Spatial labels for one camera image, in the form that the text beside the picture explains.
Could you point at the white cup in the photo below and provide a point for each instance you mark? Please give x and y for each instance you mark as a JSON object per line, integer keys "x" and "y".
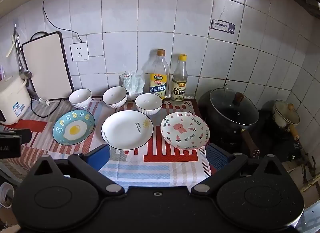
{"x": 6, "y": 193}

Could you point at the yellow label cooking wine bottle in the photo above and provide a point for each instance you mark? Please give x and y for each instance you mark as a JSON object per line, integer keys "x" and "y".
{"x": 157, "y": 82}

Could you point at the clear vinegar bottle yellow cap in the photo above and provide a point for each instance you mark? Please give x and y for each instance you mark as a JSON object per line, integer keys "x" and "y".
{"x": 179, "y": 90}

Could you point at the white rice cooker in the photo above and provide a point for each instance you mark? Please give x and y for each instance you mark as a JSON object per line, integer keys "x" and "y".
{"x": 12, "y": 97}

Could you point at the blue fried egg plate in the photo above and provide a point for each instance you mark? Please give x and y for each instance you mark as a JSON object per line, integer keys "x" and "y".
{"x": 75, "y": 129}

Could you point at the cream enamel saucepan with lid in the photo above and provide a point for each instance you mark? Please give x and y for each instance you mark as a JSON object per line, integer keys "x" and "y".
{"x": 285, "y": 112}

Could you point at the black gas stove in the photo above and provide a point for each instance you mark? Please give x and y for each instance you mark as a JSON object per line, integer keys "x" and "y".
{"x": 270, "y": 137}

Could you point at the white ribbed bowl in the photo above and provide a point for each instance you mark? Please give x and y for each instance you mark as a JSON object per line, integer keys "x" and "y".
{"x": 115, "y": 96}
{"x": 148, "y": 102}
{"x": 80, "y": 96}

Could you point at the metal ladle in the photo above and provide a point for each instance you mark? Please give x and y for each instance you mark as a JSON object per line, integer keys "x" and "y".
{"x": 25, "y": 74}

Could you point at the white sun print plate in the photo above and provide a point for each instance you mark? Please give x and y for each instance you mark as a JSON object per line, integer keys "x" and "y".
{"x": 125, "y": 130}

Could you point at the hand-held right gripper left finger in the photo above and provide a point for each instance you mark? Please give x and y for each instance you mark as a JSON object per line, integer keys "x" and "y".
{"x": 100, "y": 155}

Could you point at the white cutting board dark rim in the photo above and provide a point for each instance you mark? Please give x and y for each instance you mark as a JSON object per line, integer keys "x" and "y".
{"x": 47, "y": 67}

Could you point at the wall sticker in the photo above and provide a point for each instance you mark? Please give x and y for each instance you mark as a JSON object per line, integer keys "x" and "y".
{"x": 222, "y": 26}

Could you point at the pink rabbit print plate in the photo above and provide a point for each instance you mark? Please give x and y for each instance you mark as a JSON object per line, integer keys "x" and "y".
{"x": 185, "y": 130}

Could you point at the striped patterned tablecloth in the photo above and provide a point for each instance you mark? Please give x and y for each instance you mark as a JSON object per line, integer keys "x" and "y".
{"x": 155, "y": 168}

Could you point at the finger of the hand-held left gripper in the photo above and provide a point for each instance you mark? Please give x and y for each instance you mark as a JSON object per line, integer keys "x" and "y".
{"x": 23, "y": 135}

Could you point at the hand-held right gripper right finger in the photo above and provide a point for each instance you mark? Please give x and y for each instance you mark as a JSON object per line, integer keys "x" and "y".
{"x": 216, "y": 155}

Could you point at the white wall socket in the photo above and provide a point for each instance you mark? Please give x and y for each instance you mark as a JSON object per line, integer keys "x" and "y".
{"x": 79, "y": 52}

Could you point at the black pot with glass lid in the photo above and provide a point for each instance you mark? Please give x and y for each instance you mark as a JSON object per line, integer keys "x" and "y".
{"x": 232, "y": 112}

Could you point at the white rice paddle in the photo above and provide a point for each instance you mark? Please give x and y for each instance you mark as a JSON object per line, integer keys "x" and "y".
{"x": 10, "y": 49}

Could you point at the white power plug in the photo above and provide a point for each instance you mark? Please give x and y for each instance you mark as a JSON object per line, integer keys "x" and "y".
{"x": 44, "y": 101}

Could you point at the white plastic bag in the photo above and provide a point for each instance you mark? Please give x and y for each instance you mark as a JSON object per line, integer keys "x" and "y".
{"x": 132, "y": 82}

